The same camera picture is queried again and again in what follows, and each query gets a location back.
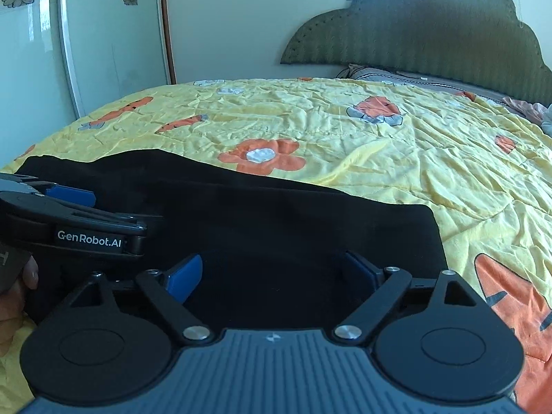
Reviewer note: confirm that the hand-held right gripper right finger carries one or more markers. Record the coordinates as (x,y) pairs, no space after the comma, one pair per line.
(360,274)

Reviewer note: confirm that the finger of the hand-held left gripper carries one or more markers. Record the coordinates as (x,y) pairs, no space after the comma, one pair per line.
(71,197)

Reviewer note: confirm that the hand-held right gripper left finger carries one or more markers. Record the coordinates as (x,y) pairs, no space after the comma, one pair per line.
(185,278)

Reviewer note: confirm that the black pants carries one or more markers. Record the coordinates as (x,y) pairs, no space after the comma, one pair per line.
(258,224)

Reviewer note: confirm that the person's left hand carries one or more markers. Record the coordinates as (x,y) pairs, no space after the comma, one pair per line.
(31,274)

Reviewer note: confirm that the yellow floral blanket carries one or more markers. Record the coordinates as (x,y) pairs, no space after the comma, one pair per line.
(366,159)

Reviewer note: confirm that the floral glass wardrobe door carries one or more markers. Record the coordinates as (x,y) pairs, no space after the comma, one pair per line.
(30,73)
(116,39)

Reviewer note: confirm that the grey patterned pillow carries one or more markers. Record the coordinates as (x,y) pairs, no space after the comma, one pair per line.
(371,73)

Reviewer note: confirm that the pink cloth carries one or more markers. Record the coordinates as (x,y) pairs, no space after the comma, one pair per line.
(524,110)

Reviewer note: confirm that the green padded headboard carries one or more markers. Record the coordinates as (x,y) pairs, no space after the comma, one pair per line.
(409,30)

